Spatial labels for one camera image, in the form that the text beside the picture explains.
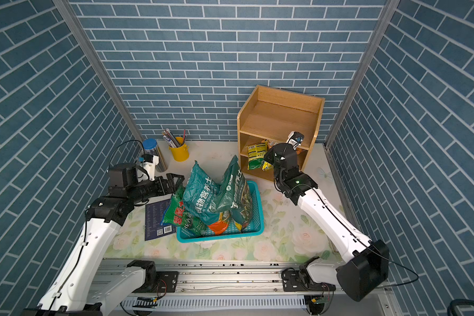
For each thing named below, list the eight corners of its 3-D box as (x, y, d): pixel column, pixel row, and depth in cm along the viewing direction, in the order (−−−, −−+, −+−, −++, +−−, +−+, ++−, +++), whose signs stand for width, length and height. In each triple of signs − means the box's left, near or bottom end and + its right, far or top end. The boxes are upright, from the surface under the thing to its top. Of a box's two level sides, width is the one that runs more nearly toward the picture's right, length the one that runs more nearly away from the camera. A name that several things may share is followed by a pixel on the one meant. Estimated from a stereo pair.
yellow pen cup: (174, 160, 115) (168, 147, 106) (182, 149, 121) (177, 136, 112) (185, 163, 114) (180, 150, 105) (192, 151, 120) (188, 138, 111)
